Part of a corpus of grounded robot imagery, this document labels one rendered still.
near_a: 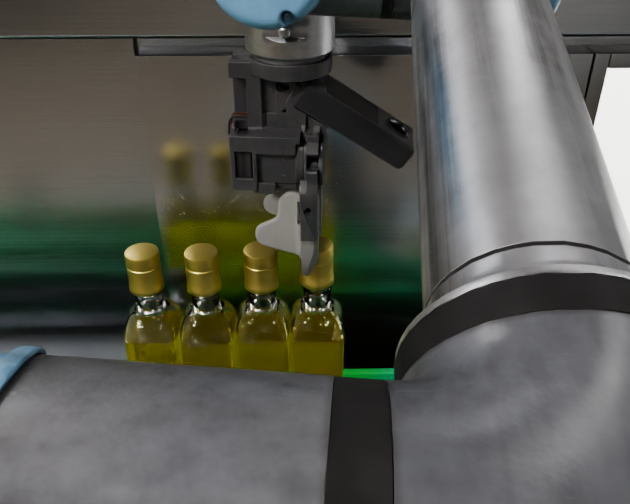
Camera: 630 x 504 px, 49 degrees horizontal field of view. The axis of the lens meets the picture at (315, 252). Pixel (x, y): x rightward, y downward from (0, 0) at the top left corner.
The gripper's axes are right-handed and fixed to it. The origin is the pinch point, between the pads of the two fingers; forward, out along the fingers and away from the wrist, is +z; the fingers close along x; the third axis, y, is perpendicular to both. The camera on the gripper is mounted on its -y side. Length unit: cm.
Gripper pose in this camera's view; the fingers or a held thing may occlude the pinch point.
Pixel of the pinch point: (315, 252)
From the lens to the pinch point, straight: 69.5
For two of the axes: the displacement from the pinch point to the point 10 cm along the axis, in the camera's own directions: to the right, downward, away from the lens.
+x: -0.7, 5.5, -8.3
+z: 0.0, 8.4, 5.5
